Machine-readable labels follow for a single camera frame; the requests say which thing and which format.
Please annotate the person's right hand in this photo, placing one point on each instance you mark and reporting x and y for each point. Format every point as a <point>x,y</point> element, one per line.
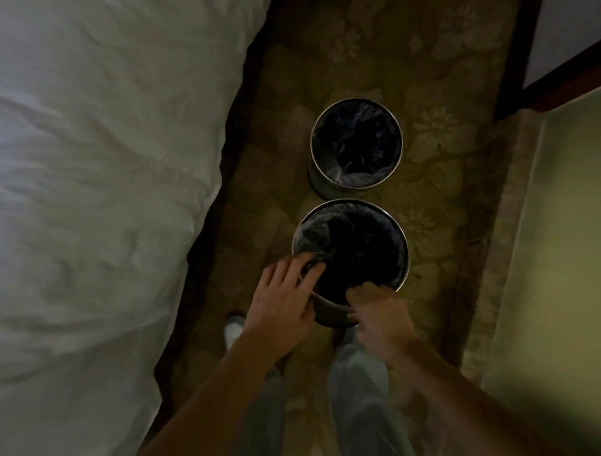
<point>385,324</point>

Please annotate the person's left hand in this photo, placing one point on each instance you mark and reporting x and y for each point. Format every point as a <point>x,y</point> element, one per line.
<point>281,310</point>

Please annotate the black metal trash bin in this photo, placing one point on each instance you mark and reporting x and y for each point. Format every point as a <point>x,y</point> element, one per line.
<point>319,185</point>
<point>328,312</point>

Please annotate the clear plastic bin liner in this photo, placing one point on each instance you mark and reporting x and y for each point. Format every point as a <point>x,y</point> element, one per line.
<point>357,141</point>
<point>361,244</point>

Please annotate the white duvet bed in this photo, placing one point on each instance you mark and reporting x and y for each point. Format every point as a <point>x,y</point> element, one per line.
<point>94,211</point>

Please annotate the person's right forearm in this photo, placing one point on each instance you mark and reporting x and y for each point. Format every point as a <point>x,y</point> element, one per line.
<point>465,408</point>

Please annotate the person's left forearm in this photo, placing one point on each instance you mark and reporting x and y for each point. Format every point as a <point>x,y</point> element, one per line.
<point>216,404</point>

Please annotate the white shoe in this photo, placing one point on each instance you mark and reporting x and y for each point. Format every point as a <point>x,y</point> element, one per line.
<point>233,329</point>

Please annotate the white trousers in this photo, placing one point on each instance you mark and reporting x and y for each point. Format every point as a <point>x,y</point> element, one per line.
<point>357,399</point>

